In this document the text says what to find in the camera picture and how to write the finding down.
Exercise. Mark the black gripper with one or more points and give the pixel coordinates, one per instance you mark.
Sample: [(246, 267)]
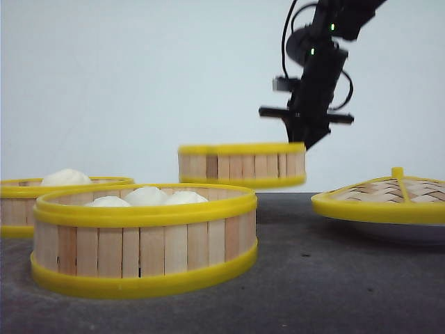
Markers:
[(306, 117)]

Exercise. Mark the bamboo steamer basket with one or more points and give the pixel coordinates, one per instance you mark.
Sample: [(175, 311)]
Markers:
[(252, 165), (140, 252), (17, 200)]

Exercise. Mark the woven bamboo steamer lid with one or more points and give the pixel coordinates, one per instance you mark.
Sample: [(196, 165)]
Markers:
[(397, 198)]

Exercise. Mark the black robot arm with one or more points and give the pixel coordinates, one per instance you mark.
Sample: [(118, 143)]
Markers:
[(342, 19)]

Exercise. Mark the white plate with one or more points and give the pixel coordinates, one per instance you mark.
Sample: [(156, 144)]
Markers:
[(412, 234)]

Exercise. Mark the front right white bun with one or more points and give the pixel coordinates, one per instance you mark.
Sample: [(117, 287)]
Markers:
[(184, 197)]

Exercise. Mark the front left white bun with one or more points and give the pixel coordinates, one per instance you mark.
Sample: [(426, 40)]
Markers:
[(108, 201)]

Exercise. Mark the white bun in left basket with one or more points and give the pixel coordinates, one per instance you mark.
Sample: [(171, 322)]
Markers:
[(66, 177)]

